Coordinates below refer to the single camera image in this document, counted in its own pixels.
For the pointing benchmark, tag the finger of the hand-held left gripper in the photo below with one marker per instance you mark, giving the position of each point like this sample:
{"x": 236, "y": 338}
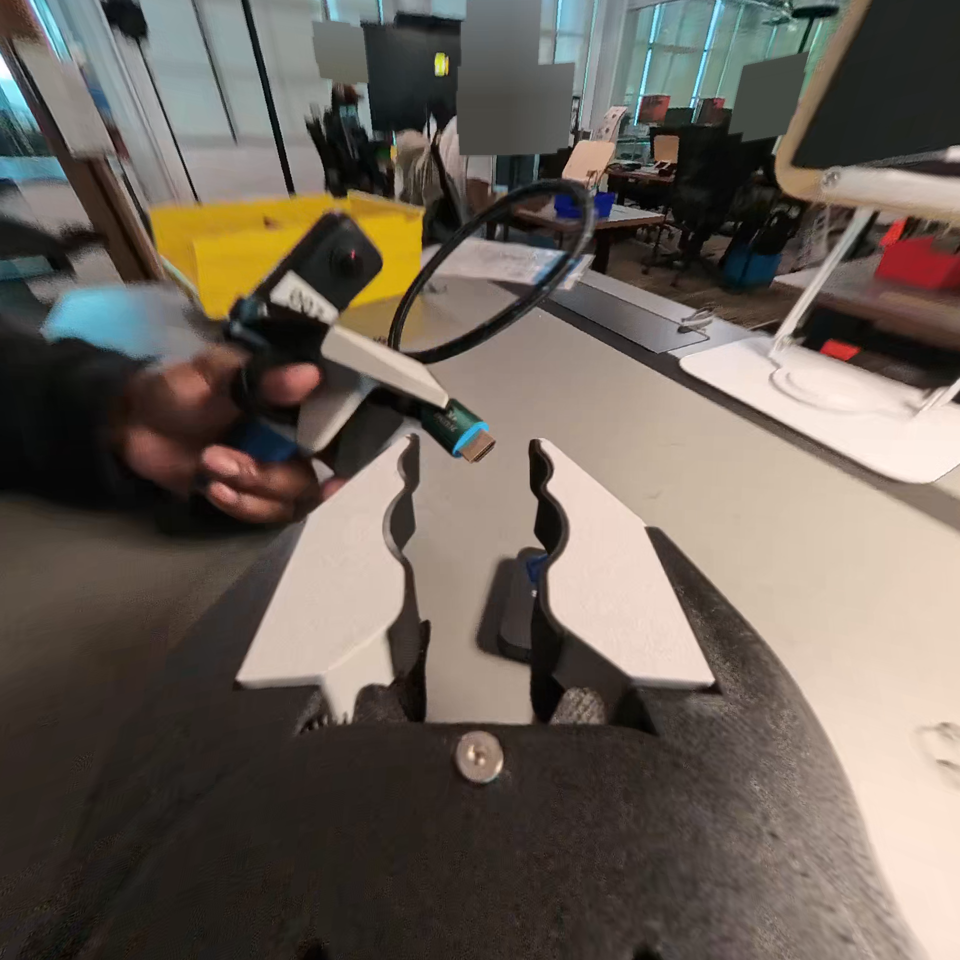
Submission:
{"x": 375, "y": 364}
{"x": 334, "y": 412}

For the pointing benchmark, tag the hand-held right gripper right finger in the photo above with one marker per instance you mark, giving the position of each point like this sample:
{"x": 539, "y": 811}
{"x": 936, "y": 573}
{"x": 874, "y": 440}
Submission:
{"x": 622, "y": 600}

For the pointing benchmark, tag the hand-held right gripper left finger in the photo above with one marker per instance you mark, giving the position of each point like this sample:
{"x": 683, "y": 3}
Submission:
{"x": 330, "y": 600}

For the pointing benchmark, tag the yellow plastic bin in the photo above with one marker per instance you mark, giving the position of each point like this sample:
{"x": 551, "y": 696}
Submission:
{"x": 225, "y": 255}

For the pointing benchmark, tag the person's left forearm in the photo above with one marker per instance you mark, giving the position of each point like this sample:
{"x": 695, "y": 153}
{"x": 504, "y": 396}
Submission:
{"x": 52, "y": 405}

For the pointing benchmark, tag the person's left hand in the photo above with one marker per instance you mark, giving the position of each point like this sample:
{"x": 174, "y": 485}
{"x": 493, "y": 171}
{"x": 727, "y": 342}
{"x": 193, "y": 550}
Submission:
{"x": 172, "y": 412}

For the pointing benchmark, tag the black metal pole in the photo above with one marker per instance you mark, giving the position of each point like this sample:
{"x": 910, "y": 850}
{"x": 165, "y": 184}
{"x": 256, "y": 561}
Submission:
{"x": 270, "y": 97}

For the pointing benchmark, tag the white paper sheet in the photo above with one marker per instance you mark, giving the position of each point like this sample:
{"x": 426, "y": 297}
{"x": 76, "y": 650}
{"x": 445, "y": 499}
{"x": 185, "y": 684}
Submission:
{"x": 510, "y": 262}

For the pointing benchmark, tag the dark flat desk panel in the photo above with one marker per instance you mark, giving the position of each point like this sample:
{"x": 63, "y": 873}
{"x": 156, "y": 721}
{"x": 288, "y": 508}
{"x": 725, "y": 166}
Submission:
{"x": 622, "y": 315}

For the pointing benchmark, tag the small blue plastic bin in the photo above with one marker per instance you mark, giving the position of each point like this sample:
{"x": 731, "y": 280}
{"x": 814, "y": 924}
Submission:
{"x": 600, "y": 204}

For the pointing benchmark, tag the blue bag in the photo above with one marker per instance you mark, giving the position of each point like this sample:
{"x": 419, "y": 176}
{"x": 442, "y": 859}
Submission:
{"x": 750, "y": 266}

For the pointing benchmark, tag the black office chair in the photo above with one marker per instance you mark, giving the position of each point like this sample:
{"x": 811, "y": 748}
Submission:
{"x": 697, "y": 195}

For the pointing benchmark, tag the red plastic bin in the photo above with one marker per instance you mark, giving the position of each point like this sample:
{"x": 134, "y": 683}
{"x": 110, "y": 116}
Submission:
{"x": 915, "y": 262}

